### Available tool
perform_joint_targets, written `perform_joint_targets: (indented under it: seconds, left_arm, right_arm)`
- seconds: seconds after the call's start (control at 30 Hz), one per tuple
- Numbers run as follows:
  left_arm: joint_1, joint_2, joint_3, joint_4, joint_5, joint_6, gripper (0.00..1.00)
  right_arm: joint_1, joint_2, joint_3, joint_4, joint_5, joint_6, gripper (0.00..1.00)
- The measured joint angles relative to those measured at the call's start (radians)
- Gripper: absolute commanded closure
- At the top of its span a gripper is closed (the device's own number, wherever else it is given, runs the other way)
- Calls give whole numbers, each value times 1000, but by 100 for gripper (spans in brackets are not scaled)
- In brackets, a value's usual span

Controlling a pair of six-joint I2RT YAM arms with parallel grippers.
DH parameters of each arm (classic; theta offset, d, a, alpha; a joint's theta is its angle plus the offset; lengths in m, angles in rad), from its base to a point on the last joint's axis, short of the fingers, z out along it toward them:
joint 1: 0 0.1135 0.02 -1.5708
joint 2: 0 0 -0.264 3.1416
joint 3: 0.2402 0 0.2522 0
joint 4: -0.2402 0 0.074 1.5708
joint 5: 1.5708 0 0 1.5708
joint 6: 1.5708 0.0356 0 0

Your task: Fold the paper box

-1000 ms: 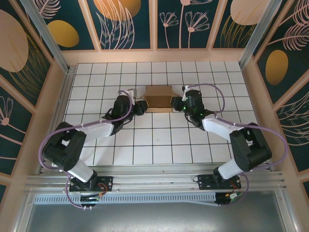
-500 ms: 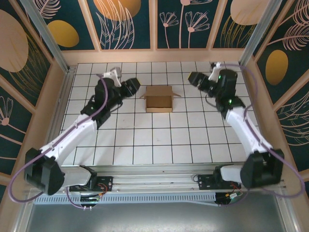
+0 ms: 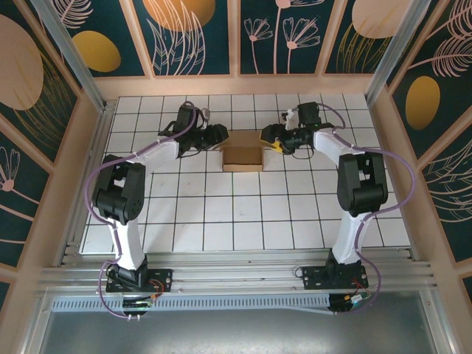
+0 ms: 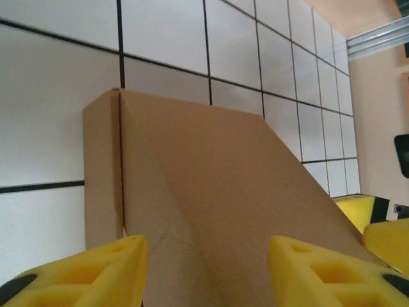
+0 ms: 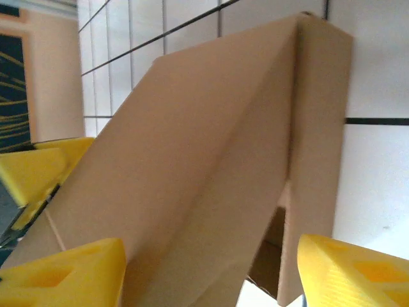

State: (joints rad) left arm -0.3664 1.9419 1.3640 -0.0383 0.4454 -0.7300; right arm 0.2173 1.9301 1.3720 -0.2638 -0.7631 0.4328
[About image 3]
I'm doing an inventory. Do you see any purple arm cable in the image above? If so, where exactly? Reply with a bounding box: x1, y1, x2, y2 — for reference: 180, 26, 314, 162
317, 102, 417, 315
84, 100, 197, 320

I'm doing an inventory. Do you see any aluminium frame post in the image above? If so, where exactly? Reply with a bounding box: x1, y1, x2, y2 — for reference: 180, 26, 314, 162
364, 0, 433, 101
29, 0, 108, 112

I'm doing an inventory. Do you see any aluminium side rail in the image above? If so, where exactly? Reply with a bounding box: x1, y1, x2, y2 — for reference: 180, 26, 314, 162
54, 103, 118, 267

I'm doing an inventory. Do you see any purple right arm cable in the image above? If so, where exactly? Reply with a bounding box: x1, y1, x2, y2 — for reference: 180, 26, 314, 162
317, 102, 417, 315

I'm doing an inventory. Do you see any aluminium mounting rail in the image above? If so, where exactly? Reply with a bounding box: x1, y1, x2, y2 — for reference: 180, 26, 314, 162
36, 247, 433, 294

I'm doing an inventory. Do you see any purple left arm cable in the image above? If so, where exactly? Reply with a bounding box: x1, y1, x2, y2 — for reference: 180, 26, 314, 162
84, 100, 197, 320

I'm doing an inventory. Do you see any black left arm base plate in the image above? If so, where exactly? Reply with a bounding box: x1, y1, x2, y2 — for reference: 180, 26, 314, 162
105, 268, 174, 294

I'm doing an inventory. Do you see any brown cardboard paper box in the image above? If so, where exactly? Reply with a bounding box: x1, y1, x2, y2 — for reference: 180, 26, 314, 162
219, 129, 268, 173

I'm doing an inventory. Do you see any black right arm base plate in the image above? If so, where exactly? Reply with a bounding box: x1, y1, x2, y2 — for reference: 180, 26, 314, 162
301, 263, 369, 291

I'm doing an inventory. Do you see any grey slotted cable tray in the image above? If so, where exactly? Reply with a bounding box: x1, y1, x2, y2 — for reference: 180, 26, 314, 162
51, 293, 333, 315

